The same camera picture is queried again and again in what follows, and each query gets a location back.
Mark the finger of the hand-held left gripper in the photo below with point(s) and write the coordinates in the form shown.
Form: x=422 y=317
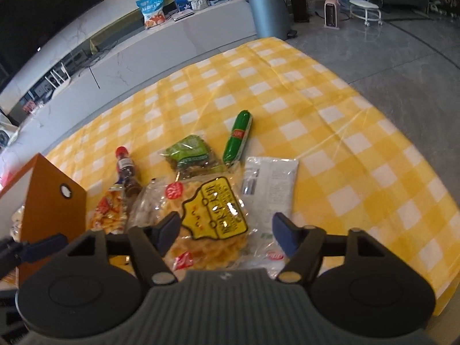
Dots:
x=43 y=246

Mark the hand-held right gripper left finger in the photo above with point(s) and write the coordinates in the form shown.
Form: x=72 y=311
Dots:
x=167 y=231

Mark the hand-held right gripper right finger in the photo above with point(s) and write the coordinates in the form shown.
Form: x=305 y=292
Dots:
x=284 y=233

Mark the orange storage box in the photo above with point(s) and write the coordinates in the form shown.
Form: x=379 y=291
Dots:
x=46 y=201

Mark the white snack packet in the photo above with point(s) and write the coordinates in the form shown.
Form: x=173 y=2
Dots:
x=273 y=187

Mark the clear bag of yellow waffle crisps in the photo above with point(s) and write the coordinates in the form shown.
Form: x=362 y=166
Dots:
x=212 y=208

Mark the orange red snack bag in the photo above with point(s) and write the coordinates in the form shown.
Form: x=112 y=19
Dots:
x=107 y=212

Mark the small bottle with red cap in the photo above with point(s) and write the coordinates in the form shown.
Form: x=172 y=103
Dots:
x=125 y=167

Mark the green sausage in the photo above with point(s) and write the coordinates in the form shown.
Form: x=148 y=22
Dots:
x=239 y=133

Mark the green snack packet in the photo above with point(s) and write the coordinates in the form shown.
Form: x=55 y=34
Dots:
x=190 y=151

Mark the yellow checked tablecloth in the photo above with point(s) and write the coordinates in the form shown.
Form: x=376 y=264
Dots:
x=287 y=97

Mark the white router with antennas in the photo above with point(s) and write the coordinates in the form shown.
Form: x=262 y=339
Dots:
x=57 y=77

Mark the grey television cabinet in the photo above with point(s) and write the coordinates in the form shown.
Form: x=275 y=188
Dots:
x=161 y=43

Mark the grey remote control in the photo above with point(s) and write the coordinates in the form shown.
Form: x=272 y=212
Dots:
x=183 y=15

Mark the blue snack bag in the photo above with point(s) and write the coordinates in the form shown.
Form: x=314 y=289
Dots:
x=152 y=10

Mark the blue grey pedal bin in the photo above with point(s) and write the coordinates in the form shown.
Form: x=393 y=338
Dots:
x=267 y=10

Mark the white space heater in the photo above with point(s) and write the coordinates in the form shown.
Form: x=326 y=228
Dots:
x=332 y=12

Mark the black television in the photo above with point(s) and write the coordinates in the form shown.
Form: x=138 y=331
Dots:
x=36 y=14

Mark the white round rolling stool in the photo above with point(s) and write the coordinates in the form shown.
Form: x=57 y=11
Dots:
x=364 y=6

